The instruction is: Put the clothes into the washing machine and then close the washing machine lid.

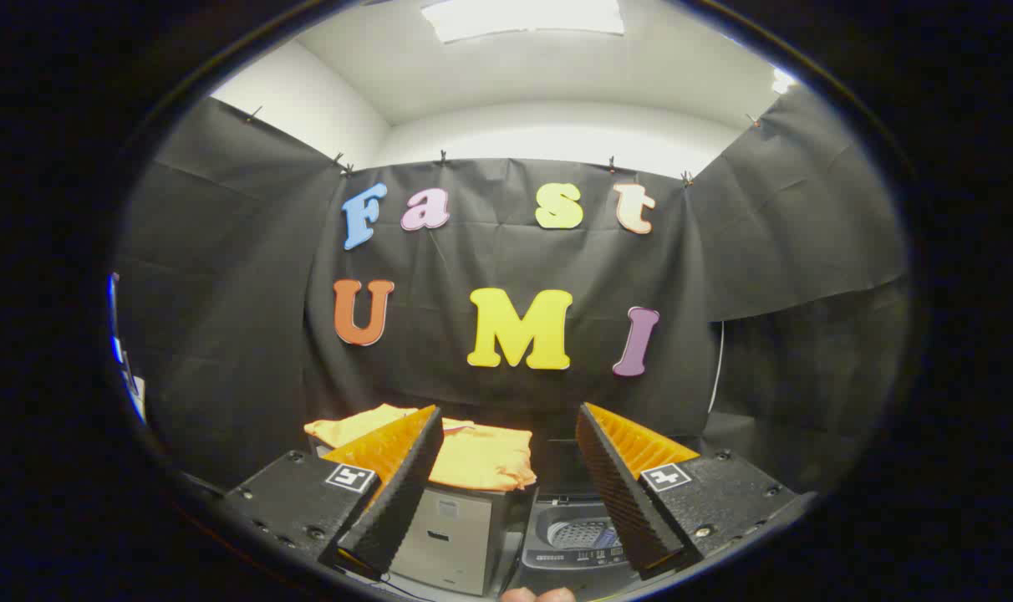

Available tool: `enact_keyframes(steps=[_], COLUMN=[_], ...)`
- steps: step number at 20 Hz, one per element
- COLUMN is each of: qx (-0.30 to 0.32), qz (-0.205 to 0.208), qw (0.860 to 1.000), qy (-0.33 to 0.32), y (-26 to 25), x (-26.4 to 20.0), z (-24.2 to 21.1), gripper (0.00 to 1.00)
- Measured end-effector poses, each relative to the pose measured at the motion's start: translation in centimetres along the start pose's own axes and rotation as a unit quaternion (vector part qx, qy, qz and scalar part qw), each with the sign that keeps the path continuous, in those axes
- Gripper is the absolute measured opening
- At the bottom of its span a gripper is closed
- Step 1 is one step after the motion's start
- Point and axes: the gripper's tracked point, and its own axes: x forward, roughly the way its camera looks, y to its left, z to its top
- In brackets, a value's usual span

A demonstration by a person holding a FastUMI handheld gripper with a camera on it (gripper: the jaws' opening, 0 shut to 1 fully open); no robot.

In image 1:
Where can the black backdrop cloth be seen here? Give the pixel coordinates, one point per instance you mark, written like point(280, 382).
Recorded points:
point(490, 251)

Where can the grey washing machine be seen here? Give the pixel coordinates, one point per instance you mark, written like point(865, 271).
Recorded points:
point(569, 543)

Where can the white and blue panel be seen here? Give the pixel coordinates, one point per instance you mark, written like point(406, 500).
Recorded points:
point(126, 368)

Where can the ceiling light panel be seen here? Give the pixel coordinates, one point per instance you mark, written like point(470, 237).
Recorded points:
point(523, 17)

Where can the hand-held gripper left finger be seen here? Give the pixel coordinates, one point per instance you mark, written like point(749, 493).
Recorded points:
point(402, 502)

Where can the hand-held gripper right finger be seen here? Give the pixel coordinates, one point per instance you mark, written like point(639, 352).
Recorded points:
point(619, 502)

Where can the orange polo shirt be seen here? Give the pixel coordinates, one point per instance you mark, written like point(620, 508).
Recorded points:
point(486, 456)

